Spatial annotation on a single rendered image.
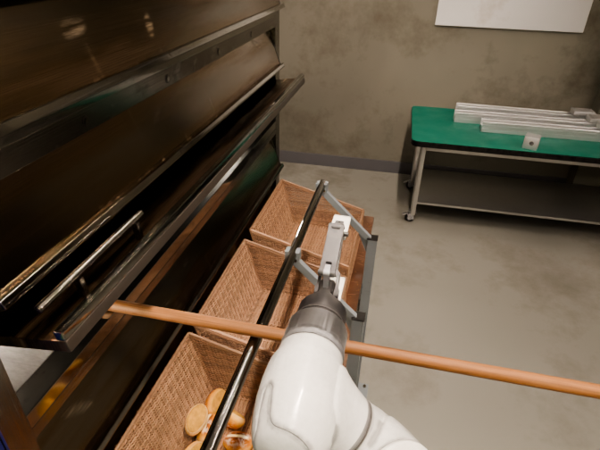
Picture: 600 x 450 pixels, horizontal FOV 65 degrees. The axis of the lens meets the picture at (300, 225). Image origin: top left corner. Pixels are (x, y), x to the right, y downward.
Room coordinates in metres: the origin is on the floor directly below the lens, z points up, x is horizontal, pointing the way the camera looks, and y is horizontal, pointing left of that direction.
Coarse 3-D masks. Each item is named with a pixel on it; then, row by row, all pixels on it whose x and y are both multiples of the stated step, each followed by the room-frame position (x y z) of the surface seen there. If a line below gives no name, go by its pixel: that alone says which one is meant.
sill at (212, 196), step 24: (240, 168) 1.79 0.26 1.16; (216, 192) 1.53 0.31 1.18; (192, 216) 1.35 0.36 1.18; (168, 240) 1.20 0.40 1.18; (144, 288) 1.01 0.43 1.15; (120, 312) 0.89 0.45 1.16; (96, 336) 0.80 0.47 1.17; (48, 360) 0.71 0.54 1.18; (72, 360) 0.72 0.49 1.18; (24, 384) 0.65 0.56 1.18; (48, 384) 0.65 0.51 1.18; (24, 408) 0.59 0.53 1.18
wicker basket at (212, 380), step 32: (192, 352) 1.11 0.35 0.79; (224, 352) 1.11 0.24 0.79; (160, 384) 0.94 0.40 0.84; (192, 384) 1.04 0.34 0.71; (224, 384) 1.11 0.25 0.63; (256, 384) 1.09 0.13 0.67; (160, 416) 0.88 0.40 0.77; (128, 448) 0.74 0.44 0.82; (160, 448) 0.82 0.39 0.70; (224, 448) 0.90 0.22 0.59
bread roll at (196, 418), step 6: (192, 408) 0.97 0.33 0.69; (198, 408) 0.97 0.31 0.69; (204, 408) 0.97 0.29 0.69; (192, 414) 0.95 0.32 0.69; (198, 414) 0.95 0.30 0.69; (204, 414) 0.95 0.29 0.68; (186, 420) 0.93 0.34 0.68; (192, 420) 0.93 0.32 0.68; (198, 420) 0.93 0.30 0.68; (204, 420) 0.94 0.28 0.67; (186, 426) 0.92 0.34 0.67; (192, 426) 0.91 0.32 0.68; (198, 426) 0.92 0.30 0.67; (192, 432) 0.90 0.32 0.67; (198, 432) 0.91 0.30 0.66
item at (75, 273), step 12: (132, 216) 0.86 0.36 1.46; (120, 228) 0.82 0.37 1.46; (132, 228) 0.86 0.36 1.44; (108, 240) 0.77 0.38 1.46; (96, 252) 0.73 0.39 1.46; (84, 264) 0.69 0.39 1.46; (72, 276) 0.65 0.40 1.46; (60, 288) 0.62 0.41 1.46; (84, 288) 0.66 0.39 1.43; (48, 300) 0.59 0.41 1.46
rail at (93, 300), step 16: (256, 128) 1.55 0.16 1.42; (240, 144) 1.39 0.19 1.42; (224, 160) 1.26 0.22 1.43; (208, 176) 1.14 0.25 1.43; (192, 192) 1.04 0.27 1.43; (176, 208) 0.96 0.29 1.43; (160, 224) 0.89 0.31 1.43; (144, 240) 0.82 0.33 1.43; (128, 256) 0.76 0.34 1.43; (112, 272) 0.71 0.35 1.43; (96, 288) 0.66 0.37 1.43; (80, 304) 0.62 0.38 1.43; (96, 304) 0.63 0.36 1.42; (64, 320) 0.58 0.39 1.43; (80, 320) 0.59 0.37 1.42; (64, 336) 0.55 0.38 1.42
